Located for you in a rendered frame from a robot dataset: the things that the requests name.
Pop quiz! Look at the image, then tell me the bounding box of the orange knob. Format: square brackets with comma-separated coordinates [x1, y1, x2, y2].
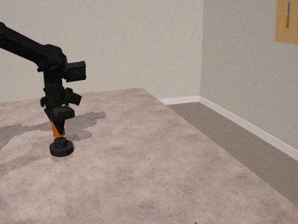
[51, 119, 65, 138]

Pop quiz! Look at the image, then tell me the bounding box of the dark grey round pedestal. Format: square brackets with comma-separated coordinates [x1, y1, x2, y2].
[49, 136, 74, 157]

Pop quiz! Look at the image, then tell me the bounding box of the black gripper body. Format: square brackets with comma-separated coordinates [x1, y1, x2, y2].
[40, 83, 75, 122]

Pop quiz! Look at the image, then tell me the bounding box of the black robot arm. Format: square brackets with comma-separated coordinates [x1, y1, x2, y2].
[0, 22, 86, 106]

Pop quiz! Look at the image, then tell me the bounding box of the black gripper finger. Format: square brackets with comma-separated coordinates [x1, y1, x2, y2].
[50, 116, 65, 135]
[44, 109, 52, 121]

